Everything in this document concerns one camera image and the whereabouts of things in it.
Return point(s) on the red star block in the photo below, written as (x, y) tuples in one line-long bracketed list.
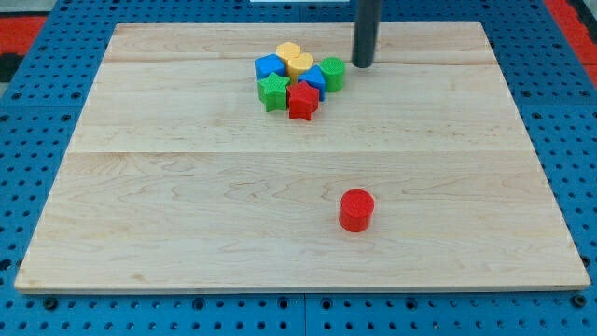
[(302, 100)]

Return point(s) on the green star block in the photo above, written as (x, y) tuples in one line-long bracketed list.
[(272, 92)]

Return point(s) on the red cylinder block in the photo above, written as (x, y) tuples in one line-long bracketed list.
[(356, 208)]

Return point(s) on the blue triangle block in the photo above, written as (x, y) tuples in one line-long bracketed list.
[(314, 77)]

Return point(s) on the yellow heart block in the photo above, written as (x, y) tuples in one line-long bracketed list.
[(296, 66)]

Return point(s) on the green cylinder block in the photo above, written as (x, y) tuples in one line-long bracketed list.
[(333, 70)]

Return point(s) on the blue cube block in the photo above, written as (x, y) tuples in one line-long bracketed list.
[(268, 64)]

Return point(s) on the yellow hexagon block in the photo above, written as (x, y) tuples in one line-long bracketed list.
[(287, 51)]

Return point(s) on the light wooden board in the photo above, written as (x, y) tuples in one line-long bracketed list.
[(177, 181)]

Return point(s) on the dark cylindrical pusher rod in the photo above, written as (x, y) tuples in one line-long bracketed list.
[(366, 24)]

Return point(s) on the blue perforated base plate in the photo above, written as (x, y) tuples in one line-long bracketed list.
[(549, 82)]

